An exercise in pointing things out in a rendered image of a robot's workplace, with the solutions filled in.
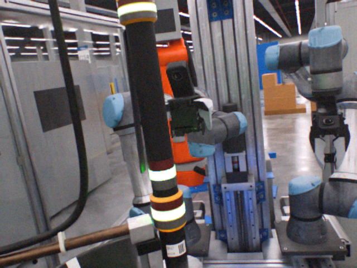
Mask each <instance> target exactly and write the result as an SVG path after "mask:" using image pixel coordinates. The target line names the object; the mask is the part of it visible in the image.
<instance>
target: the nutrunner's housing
mask: <svg viewBox="0 0 357 268"><path fill-rule="evenodd" d="M159 234H160V244H161V250H162V257H163V259H164V260H165V267H166V268H189V261H188V256H187V255H188V249H187V242H186V235H185V228H184V226H183V227H182V228H180V229H177V230H176V231H172V232H162V231H160V230H159Z"/></svg>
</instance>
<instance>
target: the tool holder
mask: <svg viewBox="0 0 357 268"><path fill-rule="evenodd" d="M144 216H149V214H144V215H141V216H137V217H133V218H128V219H127V223H129V224H128V229H129V235H130V238H131V243H132V244H133V245H134V244H136V248H137V252H138V256H142V255H145V254H146V257H147V262H148V268H166V267H165V260H162V254H161V245H160V238H159V236H158V234H157V231H156V229H155V227H154V226H153V223H152V221H151V220H150V221H147V222H143V223H140V224H138V223H136V222H135V221H136V218H141V217H144ZM188 261H189V268H203V266H202V263H201V262H200V261H199V260H198V259H196V258H194V257H192V256H189V255H188Z"/></svg>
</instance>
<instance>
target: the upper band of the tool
mask: <svg viewBox="0 0 357 268"><path fill-rule="evenodd" d="M139 3H150V2H139ZM130 4H136V3H129V4H125V5H122V6H120V7H119V8H121V7H124V6H127V5H130ZM152 4H155V3H152ZM119 8H118V9H119ZM140 11H153V12H156V11H154V10H149V9H145V10H137V11H130V12H126V13H124V14H128V13H132V12H140ZM156 13H157V12H156ZM124 14H121V15H120V16H122V15H124ZM120 16H119V17H120ZM141 21H153V22H156V21H157V19H156V18H137V19H133V20H126V21H123V22H121V23H120V24H121V25H123V26H125V25H127V24H129V23H134V22H141Z"/></svg>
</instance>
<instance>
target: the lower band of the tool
mask: <svg viewBox="0 0 357 268"><path fill-rule="evenodd" d="M181 195H182V190H180V189H178V193H177V194H176V195H173V196H170V197H165V198H158V197H154V196H153V193H152V194H151V195H150V196H149V197H150V200H152V201H154V202H159V203H162V202H170V201H172V200H175V199H177V198H179V197H180V196H181ZM182 205H183V204H182ZM182 205H181V206H182ZM181 206H180V207H181ZM178 208H179V207H178ZM178 208H176V209H178ZM176 209H174V210H176ZM153 210H154V209H153ZM154 211H156V210H154ZM170 211H173V210H169V211H163V212H170ZM156 212H161V211H156ZM184 213H185V212H184ZM183 215H184V214H183ZM183 215H181V216H183ZM181 216H180V217H181ZM180 217H178V218H180ZM178 218H176V219H178ZM176 219H172V220H168V221H173V220H176ZM155 220H157V219H155ZM157 221H160V220H157ZM161 222H167V221H161ZM185 224H186V222H185V223H184V224H183V225H182V226H181V227H179V228H176V229H158V228H156V227H155V228H156V229H158V230H160V231H162V232H172V231H176V230H177V229H180V228H182V227H183V226H184V225H185Z"/></svg>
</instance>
